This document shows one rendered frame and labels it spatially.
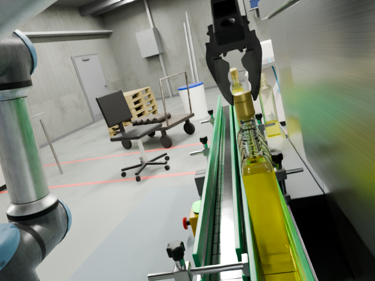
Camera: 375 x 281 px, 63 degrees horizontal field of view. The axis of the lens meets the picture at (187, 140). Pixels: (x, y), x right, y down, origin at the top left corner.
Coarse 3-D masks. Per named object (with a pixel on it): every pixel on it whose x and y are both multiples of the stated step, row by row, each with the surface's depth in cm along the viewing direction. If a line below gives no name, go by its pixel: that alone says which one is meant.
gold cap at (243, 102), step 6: (246, 90) 57; (234, 96) 56; (240, 96) 55; (246, 96) 55; (234, 102) 57; (240, 102) 55; (246, 102) 55; (252, 102) 56; (240, 108) 56; (246, 108) 55; (252, 108) 56; (240, 114) 56; (246, 114) 56; (252, 114) 56
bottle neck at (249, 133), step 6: (246, 126) 53; (252, 126) 53; (246, 132) 51; (252, 132) 51; (246, 138) 52; (252, 138) 51; (258, 138) 52; (246, 144) 52; (252, 144) 52; (258, 144) 52; (246, 150) 53; (252, 150) 52; (258, 150) 52
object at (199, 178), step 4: (196, 172) 123; (200, 172) 121; (204, 172) 120; (196, 176) 119; (200, 176) 118; (204, 176) 117; (196, 180) 118; (200, 180) 118; (196, 184) 118; (200, 184) 118; (200, 188) 119; (200, 192) 119
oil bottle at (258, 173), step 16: (256, 160) 52; (256, 176) 52; (272, 176) 51; (256, 192) 53; (272, 192) 52; (256, 208) 54; (272, 208) 53; (256, 224) 54; (272, 224) 54; (256, 240) 56; (272, 240) 55; (288, 240) 55; (272, 256) 56; (288, 256) 56
